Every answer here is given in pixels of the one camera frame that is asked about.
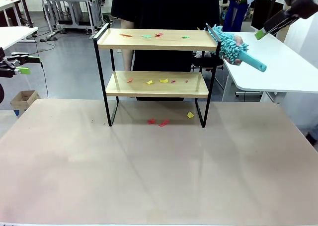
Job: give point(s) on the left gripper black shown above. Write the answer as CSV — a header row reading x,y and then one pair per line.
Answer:
x,y
6,67

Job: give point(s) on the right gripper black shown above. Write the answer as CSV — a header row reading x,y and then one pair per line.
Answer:
x,y
300,2

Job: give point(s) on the teal microfiber duster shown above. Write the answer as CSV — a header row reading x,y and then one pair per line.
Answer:
x,y
228,44

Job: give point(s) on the person's right forearm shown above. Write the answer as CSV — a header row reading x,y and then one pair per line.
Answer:
x,y
128,59

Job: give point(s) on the person's left hand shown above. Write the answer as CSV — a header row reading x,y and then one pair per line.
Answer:
x,y
239,41

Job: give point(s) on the brown cardboard board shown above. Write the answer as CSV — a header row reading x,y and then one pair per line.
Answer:
x,y
284,36

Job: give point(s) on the black clamp pole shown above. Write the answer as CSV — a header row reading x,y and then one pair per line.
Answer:
x,y
273,2

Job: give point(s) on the black floor power strip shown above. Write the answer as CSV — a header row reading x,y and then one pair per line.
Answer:
x,y
47,39

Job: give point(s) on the white rectangular table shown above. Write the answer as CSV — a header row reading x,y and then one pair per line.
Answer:
x,y
15,34

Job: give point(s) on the open cardboard box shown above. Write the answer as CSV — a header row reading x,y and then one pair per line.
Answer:
x,y
24,99

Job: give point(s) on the bystander in blue trousers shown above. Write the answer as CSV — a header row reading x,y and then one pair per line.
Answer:
x,y
236,15

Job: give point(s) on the large white curved table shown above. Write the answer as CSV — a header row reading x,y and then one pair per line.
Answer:
x,y
261,69

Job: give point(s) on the black office chair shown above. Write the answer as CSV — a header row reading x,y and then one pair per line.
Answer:
x,y
208,62

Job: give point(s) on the white cloth bundle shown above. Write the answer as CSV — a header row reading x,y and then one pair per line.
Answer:
x,y
198,54

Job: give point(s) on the long orange paper scrap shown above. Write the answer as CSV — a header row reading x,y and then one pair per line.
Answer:
x,y
125,35

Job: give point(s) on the person in black shirt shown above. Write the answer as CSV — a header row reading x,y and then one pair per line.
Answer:
x,y
161,10

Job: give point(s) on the yellow paper scrap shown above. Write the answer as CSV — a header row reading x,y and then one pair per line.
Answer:
x,y
190,115
163,81
149,82

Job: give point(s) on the black upright post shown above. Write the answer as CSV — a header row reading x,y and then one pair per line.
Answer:
x,y
26,7

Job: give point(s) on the two-tier wooden black-frame shelf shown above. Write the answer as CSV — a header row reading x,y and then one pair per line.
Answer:
x,y
154,43

